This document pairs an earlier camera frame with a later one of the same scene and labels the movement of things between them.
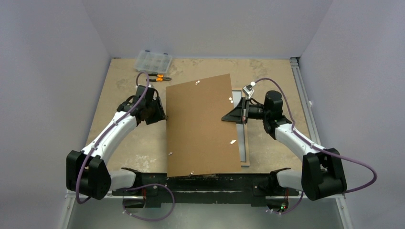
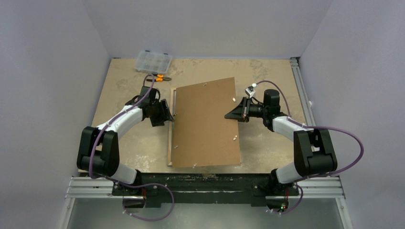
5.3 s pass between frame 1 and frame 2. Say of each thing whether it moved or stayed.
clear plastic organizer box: stayed
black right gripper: stayed
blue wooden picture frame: moved
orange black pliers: stayed
